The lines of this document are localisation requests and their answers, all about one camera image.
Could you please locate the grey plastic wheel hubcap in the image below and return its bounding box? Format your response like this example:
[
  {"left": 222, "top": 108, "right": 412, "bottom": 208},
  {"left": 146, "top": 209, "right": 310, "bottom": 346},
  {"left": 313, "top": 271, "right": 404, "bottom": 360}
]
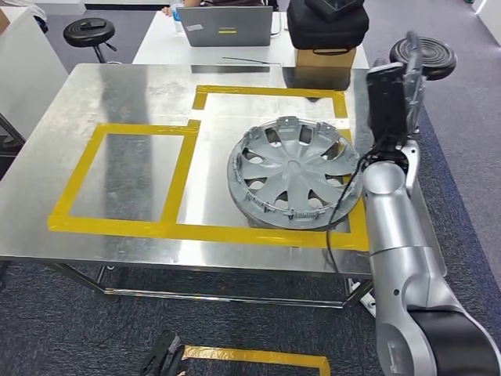
[{"left": 227, "top": 115, "right": 364, "bottom": 232}]

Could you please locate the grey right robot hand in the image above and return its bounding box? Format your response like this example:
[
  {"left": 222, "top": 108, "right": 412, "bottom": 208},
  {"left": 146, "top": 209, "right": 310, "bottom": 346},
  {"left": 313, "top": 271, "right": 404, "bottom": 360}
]
[{"left": 366, "top": 31, "right": 429, "bottom": 149}]

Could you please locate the large yellow tape frame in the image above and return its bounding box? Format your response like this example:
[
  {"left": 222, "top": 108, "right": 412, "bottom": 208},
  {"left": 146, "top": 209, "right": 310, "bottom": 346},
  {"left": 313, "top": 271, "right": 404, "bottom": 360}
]
[{"left": 161, "top": 84, "right": 370, "bottom": 253}]

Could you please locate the black tray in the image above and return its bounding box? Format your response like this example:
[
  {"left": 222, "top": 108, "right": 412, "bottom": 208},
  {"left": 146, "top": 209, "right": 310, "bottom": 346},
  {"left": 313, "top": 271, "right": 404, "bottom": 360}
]
[{"left": 304, "top": 0, "right": 367, "bottom": 23}]

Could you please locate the thin black stick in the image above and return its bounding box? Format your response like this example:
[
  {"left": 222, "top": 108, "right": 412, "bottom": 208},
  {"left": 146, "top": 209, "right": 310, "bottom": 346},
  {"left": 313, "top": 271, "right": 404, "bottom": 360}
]
[{"left": 222, "top": 56, "right": 282, "bottom": 67}]

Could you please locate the black carry bag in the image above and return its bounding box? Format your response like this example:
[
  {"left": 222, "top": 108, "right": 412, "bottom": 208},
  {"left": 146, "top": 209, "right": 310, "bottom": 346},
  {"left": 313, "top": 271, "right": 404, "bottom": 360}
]
[{"left": 286, "top": 0, "right": 370, "bottom": 52}]

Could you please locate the grey laptop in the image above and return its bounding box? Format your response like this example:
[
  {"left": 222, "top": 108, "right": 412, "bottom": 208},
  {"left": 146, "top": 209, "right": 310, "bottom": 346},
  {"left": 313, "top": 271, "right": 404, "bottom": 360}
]
[{"left": 176, "top": 5, "right": 274, "bottom": 49}]

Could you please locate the white power strip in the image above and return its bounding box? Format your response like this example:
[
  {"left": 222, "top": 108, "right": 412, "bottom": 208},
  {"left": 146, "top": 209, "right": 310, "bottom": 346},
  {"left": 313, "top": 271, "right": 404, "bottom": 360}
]
[{"left": 350, "top": 280, "right": 377, "bottom": 319}]

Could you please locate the black round stool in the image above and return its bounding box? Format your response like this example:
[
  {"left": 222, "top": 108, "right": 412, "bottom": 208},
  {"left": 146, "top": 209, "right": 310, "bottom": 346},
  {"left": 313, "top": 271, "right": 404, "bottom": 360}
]
[
  {"left": 389, "top": 34, "right": 458, "bottom": 81},
  {"left": 62, "top": 17, "right": 118, "bottom": 64}
]

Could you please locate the clear water bottle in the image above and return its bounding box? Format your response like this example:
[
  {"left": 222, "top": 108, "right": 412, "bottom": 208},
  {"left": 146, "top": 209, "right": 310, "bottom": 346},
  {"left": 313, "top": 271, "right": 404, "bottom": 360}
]
[{"left": 171, "top": 2, "right": 185, "bottom": 36}]

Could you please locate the white desk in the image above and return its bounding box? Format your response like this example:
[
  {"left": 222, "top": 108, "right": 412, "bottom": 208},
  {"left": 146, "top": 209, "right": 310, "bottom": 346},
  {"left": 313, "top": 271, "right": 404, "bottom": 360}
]
[
  {"left": 132, "top": 10, "right": 370, "bottom": 68},
  {"left": 0, "top": 7, "right": 69, "bottom": 141}
]

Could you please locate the yellow floor tape frame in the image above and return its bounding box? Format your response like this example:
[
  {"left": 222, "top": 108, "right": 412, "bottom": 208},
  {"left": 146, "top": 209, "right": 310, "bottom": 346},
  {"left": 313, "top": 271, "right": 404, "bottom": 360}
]
[{"left": 180, "top": 345, "right": 331, "bottom": 376}]

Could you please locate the steel workbench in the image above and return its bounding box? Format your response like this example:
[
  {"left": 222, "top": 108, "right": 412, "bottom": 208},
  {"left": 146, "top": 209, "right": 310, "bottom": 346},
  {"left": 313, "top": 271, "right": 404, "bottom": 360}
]
[{"left": 0, "top": 62, "right": 448, "bottom": 311}]

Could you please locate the black robot left foot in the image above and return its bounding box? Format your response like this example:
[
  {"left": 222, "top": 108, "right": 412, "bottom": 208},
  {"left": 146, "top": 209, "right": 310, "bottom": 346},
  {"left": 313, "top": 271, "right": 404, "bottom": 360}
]
[{"left": 140, "top": 330, "right": 186, "bottom": 376}]

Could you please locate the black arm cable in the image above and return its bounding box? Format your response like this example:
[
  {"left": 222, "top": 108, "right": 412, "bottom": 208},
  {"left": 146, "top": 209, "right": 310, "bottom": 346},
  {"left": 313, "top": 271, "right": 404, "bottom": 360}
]
[{"left": 325, "top": 136, "right": 396, "bottom": 276}]

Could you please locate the person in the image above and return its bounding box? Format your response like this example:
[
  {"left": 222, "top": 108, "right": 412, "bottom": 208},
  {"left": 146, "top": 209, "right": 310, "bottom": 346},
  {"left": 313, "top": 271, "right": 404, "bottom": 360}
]
[
  {"left": 161, "top": 0, "right": 279, "bottom": 17},
  {"left": 2, "top": 0, "right": 49, "bottom": 35}
]

